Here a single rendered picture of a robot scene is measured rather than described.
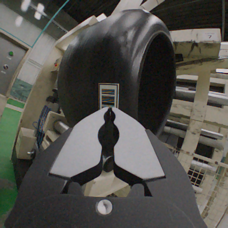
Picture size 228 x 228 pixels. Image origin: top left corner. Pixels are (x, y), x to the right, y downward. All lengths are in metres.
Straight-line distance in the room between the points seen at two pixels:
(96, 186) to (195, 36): 0.93
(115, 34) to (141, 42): 0.06
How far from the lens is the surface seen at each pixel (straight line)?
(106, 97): 0.20
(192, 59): 0.92
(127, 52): 0.23
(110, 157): 0.28
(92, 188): 0.29
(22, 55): 0.94
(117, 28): 0.26
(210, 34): 0.90
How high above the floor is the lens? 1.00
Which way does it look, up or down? 5 degrees up
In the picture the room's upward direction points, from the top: 21 degrees clockwise
